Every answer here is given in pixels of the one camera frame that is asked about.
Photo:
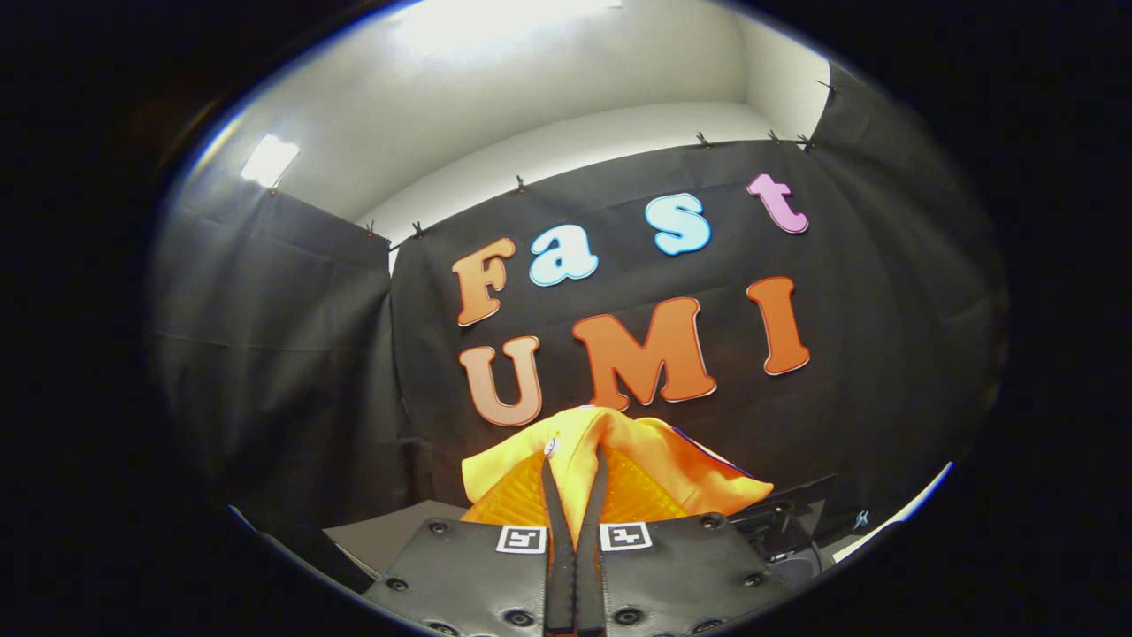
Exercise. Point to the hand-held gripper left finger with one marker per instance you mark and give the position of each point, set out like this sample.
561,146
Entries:
469,575

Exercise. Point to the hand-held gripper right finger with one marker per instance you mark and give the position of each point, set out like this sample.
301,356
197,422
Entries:
681,575

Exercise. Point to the dark grey washing machine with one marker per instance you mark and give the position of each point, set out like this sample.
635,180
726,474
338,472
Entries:
783,544

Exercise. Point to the yellow orange polo shirt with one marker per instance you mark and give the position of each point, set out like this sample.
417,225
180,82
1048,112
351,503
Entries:
575,433

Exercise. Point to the grey box stand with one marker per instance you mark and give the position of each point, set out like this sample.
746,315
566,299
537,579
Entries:
389,535

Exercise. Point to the ceiling light panel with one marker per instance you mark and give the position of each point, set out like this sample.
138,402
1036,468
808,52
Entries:
270,161

